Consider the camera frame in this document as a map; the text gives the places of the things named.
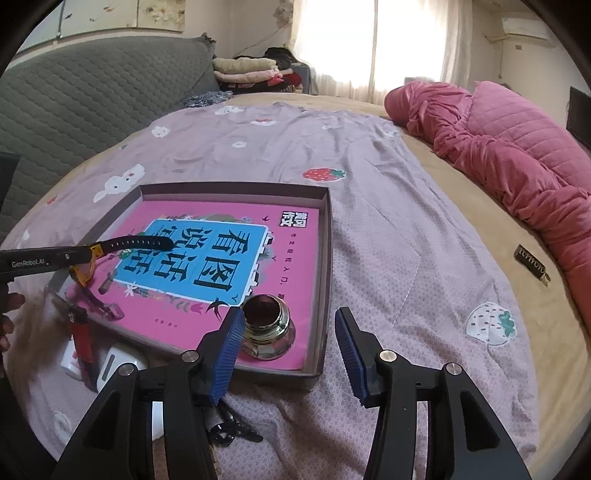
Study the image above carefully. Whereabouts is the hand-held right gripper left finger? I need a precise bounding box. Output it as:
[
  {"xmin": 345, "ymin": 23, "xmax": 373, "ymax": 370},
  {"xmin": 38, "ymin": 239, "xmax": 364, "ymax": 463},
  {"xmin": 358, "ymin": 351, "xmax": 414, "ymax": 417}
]
[{"xmin": 51, "ymin": 307, "xmax": 246, "ymax": 480}]

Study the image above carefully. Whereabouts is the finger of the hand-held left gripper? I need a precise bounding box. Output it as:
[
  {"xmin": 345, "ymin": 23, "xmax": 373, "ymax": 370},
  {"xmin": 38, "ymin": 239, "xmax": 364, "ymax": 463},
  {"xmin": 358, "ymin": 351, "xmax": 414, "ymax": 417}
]
[{"xmin": 65, "ymin": 243, "xmax": 100, "ymax": 268}]

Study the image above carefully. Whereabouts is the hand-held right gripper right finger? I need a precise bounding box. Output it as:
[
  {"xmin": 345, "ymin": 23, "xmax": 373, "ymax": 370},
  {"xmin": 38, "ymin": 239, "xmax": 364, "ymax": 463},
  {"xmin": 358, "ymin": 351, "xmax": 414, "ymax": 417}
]
[{"xmin": 334, "ymin": 307, "xmax": 532, "ymax": 480}]

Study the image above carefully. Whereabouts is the yellow and black wristwatch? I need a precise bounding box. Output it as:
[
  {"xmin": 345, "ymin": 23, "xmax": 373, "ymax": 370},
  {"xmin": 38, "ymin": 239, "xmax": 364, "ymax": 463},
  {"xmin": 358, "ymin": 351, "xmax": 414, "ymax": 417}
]
[{"xmin": 68, "ymin": 234, "xmax": 160, "ymax": 322}]

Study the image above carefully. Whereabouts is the grey cardboard box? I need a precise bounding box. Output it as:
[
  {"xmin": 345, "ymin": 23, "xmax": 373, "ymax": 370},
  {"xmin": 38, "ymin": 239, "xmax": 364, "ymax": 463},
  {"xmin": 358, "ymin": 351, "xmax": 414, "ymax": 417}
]
[{"xmin": 46, "ymin": 183, "xmax": 334, "ymax": 393}]

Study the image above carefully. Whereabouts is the red lighter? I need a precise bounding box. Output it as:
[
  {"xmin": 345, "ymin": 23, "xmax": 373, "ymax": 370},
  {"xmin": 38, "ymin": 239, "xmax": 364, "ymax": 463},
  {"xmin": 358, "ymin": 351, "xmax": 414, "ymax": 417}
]
[{"xmin": 68, "ymin": 308, "xmax": 96, "ymax": 386}]

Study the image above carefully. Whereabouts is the small white pill bottle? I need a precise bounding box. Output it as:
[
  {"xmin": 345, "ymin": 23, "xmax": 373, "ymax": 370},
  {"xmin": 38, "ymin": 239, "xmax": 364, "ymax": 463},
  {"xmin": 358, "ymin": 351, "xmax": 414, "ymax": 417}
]
[{"xmin": 60, "ymin": 342, "xmax": 82, "ymax": 381}]

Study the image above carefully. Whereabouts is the black and gold rectangular case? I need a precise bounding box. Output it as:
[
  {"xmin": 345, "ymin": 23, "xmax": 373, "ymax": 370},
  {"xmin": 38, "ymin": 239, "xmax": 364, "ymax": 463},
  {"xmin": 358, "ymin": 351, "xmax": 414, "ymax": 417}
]
[{"xmin": 513, "ymin": 244, "xmax": 551, "ymax": 284}]

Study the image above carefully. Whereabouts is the person's left hand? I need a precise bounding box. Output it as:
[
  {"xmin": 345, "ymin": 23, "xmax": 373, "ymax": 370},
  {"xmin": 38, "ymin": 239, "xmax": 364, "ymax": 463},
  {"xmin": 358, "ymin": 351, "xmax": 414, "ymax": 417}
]
[{"xmin": 0, "ymin": 291, "xmax": 27, "ymax": 354}]

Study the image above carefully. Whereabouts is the pink and blue book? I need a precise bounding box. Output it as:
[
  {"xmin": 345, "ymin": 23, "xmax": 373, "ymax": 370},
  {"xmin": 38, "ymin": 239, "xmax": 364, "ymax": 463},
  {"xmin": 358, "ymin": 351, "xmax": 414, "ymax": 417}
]
[{"xmin": 65, "ymin": 200, "xmax": 321, "ymax": 370}]

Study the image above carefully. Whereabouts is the white earbuds case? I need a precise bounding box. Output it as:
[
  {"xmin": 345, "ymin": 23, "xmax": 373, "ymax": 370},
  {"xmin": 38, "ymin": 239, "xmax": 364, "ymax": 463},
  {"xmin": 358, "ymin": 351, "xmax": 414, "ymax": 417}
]
[{"xmin": 95, "ymin": 346, "xmax": 148, "ymax": 393}]

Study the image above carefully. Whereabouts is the purple printed blanket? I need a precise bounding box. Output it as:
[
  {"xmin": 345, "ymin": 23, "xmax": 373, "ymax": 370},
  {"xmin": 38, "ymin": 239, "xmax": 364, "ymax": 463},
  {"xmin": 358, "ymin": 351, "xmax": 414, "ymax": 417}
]
[{"xmin": 0, "ymin": 99, "xmax": 541, "ymax": 480}]

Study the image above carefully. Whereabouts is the grey quilted headboard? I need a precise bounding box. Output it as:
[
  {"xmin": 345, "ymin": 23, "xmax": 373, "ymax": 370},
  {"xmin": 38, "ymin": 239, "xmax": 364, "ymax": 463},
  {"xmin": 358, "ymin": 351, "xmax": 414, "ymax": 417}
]
[{"xmin": 0, "ymin": 34, "xmax": 221, "ymax": 245}]

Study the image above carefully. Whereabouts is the dark patterned cloth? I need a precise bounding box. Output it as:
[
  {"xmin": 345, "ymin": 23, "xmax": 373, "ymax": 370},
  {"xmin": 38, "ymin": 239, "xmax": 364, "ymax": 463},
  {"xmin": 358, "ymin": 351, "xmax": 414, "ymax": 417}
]
[{"xmin": 184, "ymin": 90, "xmax": 234, "ymax": 110}]

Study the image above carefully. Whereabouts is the pile of folded clothes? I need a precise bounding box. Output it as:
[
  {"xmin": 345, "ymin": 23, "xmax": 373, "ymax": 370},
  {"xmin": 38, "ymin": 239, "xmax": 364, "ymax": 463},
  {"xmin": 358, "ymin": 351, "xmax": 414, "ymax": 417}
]
[{"xmin": 212, "ymin": 46, "xmax": 311, "ymax": 96}]

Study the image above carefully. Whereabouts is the pink quilt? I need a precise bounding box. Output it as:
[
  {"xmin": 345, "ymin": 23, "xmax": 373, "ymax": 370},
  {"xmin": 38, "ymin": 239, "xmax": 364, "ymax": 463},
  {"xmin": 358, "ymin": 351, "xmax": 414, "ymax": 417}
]
[{"xmin": 384, "ymin": 80, "xmax": 591, "ymax": 342}]

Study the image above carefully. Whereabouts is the white curtain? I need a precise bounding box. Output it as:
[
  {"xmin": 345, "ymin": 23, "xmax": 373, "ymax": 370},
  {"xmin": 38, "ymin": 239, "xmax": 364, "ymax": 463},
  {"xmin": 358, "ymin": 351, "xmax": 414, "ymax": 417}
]
[{"xmin": 291, "ymin": 0, "xmax": 476, "ymax": 107}]

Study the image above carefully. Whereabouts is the dark screen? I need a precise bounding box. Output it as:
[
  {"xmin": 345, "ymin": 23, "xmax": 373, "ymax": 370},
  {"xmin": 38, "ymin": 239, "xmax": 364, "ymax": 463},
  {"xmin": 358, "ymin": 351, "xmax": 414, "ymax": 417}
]
[{"xmin": 567, "ymin": 85, "xmax": 591, "ymax": 151}]

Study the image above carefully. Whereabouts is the white air conditioner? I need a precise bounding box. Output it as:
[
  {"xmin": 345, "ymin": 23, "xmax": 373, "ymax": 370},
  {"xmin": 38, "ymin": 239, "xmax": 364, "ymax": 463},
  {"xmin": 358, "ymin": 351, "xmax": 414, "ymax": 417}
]
[{"xmin": 501, "ymin": 16, "xmax": 553, "ymax": 45}]

